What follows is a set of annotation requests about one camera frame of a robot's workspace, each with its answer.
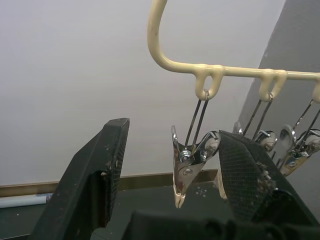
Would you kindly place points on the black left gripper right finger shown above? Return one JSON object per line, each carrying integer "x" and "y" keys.
{"x": 246, "y": 175}

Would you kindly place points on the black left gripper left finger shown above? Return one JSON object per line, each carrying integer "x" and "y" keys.
{"x": 82, "y": 180}

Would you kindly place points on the metal clip with cream tips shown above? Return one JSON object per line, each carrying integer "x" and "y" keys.
{"x": 185, "y": 162}
{"x": 295, "y": 150}
{"x": 262, "y": 125}

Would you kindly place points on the wooden baseboard strip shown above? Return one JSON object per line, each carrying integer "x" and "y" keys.
{"x": 140, "y": 178}

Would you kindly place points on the pale blue paper roll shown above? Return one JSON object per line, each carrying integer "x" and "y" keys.
{"x": 22, "y": 200}

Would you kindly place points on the cream coated clip hanger frame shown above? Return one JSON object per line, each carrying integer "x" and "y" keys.
{"x": 200, "y": 67}

